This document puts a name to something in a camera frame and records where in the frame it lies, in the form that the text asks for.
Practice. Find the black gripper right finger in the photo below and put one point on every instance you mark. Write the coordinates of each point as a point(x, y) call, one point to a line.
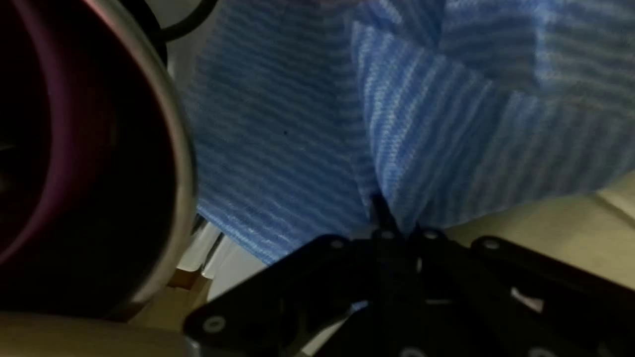
point(529, 305)

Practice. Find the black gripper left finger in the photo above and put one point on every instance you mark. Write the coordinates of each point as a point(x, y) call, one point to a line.
point(283, 309)

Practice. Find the blue striped fabric cloth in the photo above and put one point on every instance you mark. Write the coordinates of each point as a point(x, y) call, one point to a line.
point(308, 112)

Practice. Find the white gas stove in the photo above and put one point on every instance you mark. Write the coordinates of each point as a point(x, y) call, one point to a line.
point(594, 233)

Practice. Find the steel pot on stove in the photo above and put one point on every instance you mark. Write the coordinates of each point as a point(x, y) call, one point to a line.
point(98, 176)

